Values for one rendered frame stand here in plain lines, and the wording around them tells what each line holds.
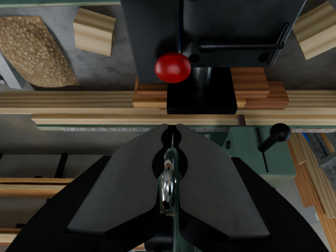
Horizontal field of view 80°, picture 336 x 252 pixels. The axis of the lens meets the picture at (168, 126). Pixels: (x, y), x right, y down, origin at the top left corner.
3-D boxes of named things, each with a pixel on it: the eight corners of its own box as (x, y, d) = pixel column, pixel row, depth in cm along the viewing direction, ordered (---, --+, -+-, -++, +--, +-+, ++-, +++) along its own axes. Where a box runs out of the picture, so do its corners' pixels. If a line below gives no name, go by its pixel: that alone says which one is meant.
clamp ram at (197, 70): (239, 20, 25) (253, 72, 20) (226, 67, 31) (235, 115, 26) (166, 21, 25) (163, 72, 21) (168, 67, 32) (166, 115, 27)
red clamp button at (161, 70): (191, 49, 16) (192, 58, 15) (189, 77, 18) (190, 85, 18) (153, 49, 16) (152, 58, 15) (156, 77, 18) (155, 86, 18)
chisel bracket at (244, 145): (280, 116, 28) (299, 176, 24) (249, 156, 40) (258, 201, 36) (226, 116, 28) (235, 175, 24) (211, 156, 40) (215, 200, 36)
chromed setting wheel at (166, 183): (176, 138, 40) (175, 204, 34) (176, 162, 51) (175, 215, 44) (161, 138, 40) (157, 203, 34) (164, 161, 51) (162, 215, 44)
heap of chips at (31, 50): (40, 15, 26) (31, 29, 24) (80, 84, 36) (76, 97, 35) (-24, 17, 26) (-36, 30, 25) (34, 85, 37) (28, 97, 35)
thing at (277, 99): (282, 80, 34) (290, 101, 32) (276, 89, 36) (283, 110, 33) (159, 81, 35) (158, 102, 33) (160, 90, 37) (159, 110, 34)
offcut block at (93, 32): (116, 18, 26) (112, 33, 24) (114, 42, 29) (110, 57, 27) (79, 7, 25) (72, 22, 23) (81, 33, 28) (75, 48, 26)
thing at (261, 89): (262, 66, 31) (270, 90, 29) (259, 74, 33) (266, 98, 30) (140, 67, 32) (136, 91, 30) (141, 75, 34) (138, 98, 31)
